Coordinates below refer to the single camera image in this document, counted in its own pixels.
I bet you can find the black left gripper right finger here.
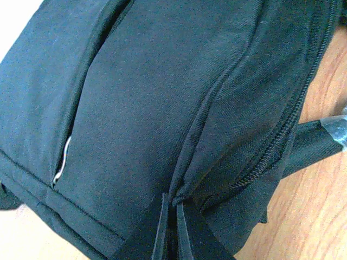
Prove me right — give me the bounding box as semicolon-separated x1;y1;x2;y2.
176;204;194;260

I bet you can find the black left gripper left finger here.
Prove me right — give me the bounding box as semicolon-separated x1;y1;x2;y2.
151;193;169;260

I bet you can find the black student bag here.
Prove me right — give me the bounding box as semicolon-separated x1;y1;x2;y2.
1;1;346;259

